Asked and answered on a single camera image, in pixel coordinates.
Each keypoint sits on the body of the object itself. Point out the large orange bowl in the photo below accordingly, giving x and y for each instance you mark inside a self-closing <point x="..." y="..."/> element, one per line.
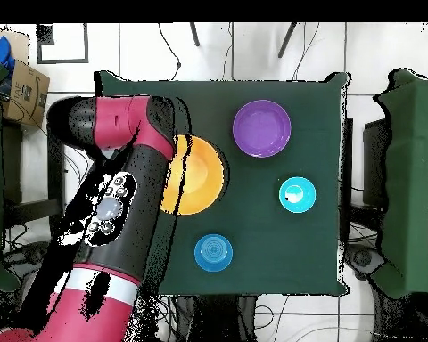
<point x="203" y="174"/>

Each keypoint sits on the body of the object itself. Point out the small light blue ribbed bowl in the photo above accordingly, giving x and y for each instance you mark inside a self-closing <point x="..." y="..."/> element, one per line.
<point x="305" y="201"/>

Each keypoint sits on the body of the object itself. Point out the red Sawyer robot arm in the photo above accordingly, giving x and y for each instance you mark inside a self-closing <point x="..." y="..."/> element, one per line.
<point x="117" y="121"/>

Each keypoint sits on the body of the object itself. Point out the medium blue bowl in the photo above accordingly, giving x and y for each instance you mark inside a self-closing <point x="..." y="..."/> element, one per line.
<point x="213" y="253"/>

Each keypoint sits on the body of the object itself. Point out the wide purple bowl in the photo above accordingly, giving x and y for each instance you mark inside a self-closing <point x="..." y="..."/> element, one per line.
<point x="261" y="128"/>

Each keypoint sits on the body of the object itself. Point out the dark green table cloth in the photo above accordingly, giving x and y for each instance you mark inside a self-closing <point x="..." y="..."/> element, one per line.
<point x="271" y="249"/>

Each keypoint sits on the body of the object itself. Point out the black tripod stand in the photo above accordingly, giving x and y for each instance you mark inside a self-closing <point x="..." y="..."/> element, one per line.
<point x="287" y="41"/>

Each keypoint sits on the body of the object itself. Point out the printed cardboard box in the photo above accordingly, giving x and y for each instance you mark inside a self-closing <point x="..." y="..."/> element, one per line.
<point x="25" y="96"/>

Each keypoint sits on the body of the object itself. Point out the plain cardboard box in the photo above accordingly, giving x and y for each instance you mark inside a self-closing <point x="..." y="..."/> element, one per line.
<point x="19" y="46"/>

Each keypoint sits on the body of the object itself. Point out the blue bag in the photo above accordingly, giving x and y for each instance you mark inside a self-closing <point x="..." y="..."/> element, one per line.
<point x="0" y="50"/>

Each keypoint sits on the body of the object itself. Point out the black bench frame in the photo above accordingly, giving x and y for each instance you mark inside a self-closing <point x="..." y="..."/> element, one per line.
<point x="55" y="178"/>

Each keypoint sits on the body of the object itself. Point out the black pedestal foot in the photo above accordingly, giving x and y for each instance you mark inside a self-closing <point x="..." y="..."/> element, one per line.
<point x="25" y="256"/>
<point x="363" y="258"/>

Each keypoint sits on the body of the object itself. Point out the black square floor frame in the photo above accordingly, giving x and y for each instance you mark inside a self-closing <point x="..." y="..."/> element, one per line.
<point x="62" y="61"/>

